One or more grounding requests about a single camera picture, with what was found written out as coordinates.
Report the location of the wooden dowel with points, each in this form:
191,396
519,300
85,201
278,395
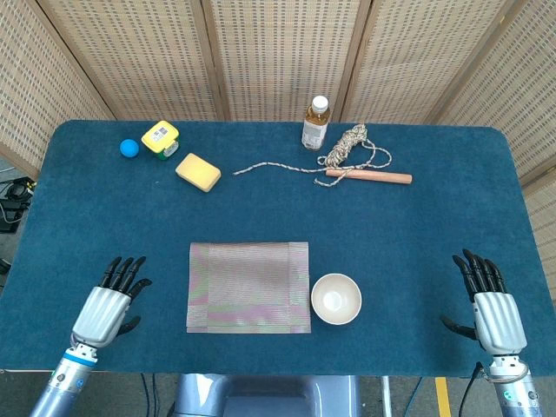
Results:
382,176

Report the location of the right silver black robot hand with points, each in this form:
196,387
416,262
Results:
497,319

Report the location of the grey woven placemat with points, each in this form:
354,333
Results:
247,286

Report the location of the yellow sponge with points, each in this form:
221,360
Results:
197,172

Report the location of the woven bamboo folding screen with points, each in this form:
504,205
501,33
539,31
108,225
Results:
282,56

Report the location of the small blue ball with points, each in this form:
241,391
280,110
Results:
129,148

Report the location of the cream round bowl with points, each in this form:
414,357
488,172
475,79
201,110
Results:
336,299

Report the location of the tea bottle with white cap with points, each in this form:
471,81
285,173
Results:
315,130

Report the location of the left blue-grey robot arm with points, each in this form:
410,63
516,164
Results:
61,382

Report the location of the blue-grey robot torso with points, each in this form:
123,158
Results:
260,399

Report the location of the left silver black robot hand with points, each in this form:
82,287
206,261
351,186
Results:
102,310

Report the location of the green container with yellow lid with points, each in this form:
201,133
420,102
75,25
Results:
160,137

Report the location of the yellow floor tape strip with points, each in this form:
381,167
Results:
442,397

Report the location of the white table leg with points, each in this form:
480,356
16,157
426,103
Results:
386,397

